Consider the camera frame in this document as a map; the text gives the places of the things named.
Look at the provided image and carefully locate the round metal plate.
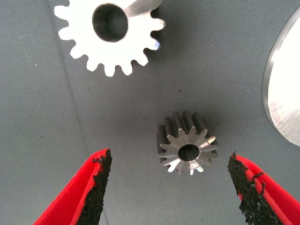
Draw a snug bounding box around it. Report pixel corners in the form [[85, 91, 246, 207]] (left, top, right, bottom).
[[262, 4, 300, 148]]

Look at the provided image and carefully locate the large steel gear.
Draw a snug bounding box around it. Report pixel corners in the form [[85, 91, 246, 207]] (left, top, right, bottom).
[[53, 0, 166, 77]]

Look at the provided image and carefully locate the small steel gear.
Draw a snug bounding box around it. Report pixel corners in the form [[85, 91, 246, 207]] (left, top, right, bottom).
[[156, 110, 220, 176]]

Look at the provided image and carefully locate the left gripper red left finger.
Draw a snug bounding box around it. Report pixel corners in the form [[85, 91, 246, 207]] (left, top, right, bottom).
[[34, 148, 113, 225]]

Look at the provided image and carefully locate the dark grey table cloth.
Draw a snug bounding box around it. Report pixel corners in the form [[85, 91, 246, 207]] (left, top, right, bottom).
[[0, 0, 300, 225]]

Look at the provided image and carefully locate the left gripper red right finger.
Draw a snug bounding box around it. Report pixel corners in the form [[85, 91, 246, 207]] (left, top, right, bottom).
[[227, 151, 300, 225]]

